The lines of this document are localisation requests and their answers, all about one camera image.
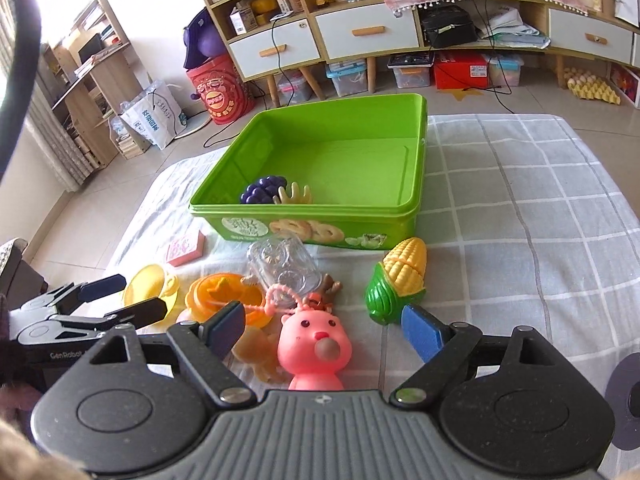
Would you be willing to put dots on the tan rubber hand toy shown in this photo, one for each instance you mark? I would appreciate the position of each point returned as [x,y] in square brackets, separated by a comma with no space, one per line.
[292,194]

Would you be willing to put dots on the red cardboard box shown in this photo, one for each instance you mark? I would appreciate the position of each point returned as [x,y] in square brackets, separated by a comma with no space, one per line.
[457,70]

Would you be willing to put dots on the black bag on shelf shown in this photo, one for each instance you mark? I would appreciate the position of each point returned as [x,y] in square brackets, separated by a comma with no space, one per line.
[446,26]

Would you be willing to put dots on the pink pig squeeze toy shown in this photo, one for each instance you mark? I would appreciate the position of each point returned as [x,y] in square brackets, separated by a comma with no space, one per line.
[313,346]

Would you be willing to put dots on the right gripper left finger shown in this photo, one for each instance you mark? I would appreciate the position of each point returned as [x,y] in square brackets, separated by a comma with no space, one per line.
[218,334]

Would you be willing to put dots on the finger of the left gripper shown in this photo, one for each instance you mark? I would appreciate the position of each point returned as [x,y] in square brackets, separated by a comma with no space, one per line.
[83,293]
[144,313]

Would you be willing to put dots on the green plastic storage box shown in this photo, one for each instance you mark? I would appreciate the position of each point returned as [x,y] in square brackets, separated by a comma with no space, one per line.
[362,160]

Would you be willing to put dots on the red printed bag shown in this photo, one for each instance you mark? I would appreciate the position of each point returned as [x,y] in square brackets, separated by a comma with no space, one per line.
[221,89]

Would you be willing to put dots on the pink sticky note block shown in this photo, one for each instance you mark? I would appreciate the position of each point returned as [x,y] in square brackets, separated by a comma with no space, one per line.
[186,248]

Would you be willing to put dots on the clear plastic container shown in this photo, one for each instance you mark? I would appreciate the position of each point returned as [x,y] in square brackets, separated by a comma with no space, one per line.
[282,261]

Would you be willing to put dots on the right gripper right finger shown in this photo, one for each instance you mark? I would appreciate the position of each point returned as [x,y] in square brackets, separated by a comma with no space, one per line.
[428,336]

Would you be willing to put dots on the toy corn cob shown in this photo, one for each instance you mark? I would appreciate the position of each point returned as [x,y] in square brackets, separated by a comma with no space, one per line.
[398,279]

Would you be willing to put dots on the purple toy grapes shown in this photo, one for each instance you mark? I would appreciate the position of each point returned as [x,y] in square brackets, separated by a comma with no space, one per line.
[263,190]

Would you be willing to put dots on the white paper shopping bag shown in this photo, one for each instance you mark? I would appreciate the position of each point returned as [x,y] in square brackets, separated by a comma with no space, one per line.
[155,114]

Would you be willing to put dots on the yellow egg tray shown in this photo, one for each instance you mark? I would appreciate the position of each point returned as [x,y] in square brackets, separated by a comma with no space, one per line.
[588,86]

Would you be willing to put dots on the orange toy dish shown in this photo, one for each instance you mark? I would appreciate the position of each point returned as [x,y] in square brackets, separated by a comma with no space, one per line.
[209,294]

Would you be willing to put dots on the grey checked table cloth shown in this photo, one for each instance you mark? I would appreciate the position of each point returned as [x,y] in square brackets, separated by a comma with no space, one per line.
[523,226]

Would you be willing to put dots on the yellow toy pot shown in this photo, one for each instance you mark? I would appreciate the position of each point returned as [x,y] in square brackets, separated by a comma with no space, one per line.
[152,281]

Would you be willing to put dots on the wooden desk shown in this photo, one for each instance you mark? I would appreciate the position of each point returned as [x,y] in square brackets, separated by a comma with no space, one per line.
[96,69]

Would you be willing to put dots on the wooden white drawer cabinet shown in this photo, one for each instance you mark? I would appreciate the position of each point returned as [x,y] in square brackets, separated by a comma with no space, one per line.
[368,29]

